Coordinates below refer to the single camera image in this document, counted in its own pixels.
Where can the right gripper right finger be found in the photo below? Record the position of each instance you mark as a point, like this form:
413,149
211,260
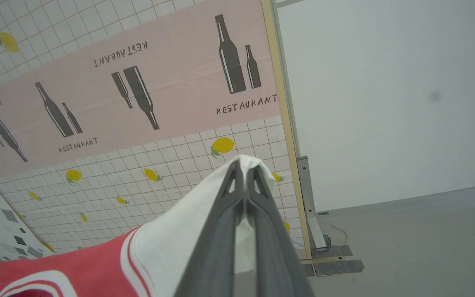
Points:
278,264

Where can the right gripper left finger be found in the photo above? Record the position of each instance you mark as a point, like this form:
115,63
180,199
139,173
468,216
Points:
212,255

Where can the red and white basketball jersey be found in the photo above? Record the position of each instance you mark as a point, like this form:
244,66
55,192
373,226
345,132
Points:
163,247

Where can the small black floor patch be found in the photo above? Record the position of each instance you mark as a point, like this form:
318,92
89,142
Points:
309,270

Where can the large black floor plate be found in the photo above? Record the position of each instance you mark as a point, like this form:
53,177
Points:
338,266

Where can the grey metal partition stand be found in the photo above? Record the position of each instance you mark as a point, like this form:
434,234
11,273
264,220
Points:
305,185

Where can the restaurant-print backdrop panel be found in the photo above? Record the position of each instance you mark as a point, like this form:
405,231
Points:
171,53

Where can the grey diamond pattern panel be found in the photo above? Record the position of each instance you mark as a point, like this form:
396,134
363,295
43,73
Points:
2,222

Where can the wooden partition frame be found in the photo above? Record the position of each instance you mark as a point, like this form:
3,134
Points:
281,103

